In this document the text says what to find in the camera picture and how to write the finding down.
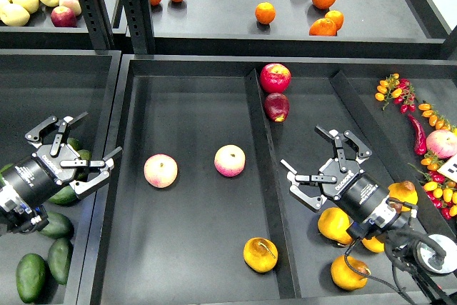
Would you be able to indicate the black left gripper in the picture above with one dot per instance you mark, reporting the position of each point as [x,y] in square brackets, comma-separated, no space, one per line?
[36,178]

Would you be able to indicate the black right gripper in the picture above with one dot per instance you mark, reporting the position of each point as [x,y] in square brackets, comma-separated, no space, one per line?
[343,181]

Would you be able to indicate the dark green avocado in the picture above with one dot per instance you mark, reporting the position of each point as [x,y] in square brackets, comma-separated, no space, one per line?
[30,277]

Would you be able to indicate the yellow pear beneath right arm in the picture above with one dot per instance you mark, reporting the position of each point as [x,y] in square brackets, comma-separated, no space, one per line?
[373,244]

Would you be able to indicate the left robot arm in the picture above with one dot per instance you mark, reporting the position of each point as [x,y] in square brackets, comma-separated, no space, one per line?
[18,218]

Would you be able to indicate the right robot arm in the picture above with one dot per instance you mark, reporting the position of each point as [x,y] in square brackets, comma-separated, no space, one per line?
[423,256]

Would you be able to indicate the green avocado beside upper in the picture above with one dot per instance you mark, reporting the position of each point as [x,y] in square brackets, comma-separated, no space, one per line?
[85,156]

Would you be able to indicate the green avocado mid left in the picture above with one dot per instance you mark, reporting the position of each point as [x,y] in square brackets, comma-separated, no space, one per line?
[65,196]

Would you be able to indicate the yellow pear under gripper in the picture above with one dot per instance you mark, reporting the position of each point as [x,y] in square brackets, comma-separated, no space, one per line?
[333,224]

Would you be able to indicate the yellow pear with brown top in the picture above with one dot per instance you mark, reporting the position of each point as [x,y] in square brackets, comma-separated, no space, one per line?
[404,191]

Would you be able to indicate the green avocado lower left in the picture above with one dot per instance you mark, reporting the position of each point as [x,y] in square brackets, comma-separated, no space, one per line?
[59,260]

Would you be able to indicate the light green lime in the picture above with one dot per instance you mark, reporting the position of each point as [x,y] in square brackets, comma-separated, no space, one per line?
[5,168]

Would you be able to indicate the black left tray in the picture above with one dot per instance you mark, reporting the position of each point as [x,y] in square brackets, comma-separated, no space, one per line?
[34,85]

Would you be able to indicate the black tray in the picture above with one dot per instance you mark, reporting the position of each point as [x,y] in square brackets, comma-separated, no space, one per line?
[184,244]
[34,85]

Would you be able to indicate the red chili pepper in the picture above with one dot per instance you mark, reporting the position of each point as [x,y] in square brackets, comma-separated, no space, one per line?
[420,147]

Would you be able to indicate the dark red apple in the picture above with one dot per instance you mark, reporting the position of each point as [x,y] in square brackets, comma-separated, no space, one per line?
[277,107]

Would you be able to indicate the cherry tomato bunch lower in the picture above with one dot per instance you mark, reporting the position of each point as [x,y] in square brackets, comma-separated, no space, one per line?
[440,190]

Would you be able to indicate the cherry tomato bunch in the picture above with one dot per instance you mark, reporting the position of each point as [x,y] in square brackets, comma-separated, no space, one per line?
[440,190]
[396,90]

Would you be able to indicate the pink apple left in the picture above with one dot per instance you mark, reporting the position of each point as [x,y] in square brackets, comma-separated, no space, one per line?
[160,170]

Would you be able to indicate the pink apple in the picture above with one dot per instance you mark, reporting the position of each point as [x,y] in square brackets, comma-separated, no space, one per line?
[160,170]
[230,160]

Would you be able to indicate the cherry tomato bunch upper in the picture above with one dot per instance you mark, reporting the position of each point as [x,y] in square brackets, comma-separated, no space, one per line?
[396,90]

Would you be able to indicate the pink peach right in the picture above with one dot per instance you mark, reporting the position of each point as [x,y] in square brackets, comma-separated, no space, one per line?
[442,143]

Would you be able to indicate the white label card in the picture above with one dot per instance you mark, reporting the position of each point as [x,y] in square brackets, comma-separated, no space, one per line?
[449,169]

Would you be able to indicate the pink apple centre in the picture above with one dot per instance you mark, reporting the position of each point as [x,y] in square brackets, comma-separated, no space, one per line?
[230,160]

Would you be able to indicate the bright red apple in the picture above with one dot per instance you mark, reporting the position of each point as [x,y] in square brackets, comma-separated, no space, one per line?
[275,78]

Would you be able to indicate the black middle tray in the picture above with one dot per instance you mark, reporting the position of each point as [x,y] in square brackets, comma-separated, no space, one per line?
[184,244]

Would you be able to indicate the red apple on shelf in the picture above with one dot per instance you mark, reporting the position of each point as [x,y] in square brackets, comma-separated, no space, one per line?
[63,16]

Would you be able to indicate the orange front right shelf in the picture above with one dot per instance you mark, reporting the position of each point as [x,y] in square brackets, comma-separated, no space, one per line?
[323,27]

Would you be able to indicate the pale yellow apple front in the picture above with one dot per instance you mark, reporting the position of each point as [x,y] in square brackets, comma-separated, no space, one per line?
[14,15]

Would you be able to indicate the orange behind front orange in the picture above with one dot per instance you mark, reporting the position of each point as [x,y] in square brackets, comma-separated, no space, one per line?
[337,18]

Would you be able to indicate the orange on shelf centre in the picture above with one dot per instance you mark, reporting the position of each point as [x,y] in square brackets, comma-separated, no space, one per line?
[265,13]

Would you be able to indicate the black shelf post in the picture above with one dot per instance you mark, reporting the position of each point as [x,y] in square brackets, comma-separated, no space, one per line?
[97,22]

